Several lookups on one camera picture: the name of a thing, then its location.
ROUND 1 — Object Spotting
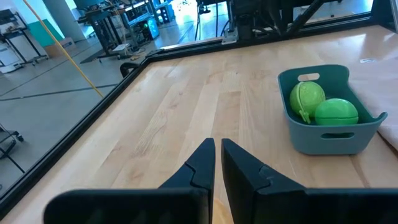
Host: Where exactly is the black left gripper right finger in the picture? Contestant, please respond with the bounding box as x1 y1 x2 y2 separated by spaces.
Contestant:
221 138 398 224

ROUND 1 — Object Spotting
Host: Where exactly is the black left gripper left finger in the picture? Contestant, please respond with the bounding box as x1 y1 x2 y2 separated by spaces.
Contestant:
43 138 216 224

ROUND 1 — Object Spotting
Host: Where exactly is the teal plastic handled bin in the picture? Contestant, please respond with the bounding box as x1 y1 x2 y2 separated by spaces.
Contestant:
277 64 389 156

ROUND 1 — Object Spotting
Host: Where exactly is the smooth green toy produce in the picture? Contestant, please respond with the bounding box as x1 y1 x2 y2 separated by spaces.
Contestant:
314 98 359 126

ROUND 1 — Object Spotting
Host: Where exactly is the textured green toy cabbage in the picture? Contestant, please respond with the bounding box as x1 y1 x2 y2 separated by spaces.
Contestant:
289 81 326 124

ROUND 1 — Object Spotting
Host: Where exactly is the beige folded cloth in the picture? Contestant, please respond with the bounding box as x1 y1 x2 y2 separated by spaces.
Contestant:
349 57 398 152

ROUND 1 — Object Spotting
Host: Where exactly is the black workbench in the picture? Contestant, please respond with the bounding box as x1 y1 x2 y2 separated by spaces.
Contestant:
76 0 150 60

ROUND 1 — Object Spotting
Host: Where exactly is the cardboard box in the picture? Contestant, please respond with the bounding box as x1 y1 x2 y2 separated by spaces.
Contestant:
44 37 76 58

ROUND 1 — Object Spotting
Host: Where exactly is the white round column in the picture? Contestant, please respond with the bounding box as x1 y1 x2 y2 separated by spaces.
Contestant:
42 0 86 43

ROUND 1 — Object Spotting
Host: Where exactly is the white rolling cart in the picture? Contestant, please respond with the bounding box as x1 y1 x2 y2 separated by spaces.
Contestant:
0 8 49 74

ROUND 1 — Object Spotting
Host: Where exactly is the black table edge frame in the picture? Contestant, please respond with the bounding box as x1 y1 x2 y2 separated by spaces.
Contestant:
0 12 398 218

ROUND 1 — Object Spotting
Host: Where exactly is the yellow hanging cable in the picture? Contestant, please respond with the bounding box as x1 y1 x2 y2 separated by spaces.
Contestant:
22 0 105 99

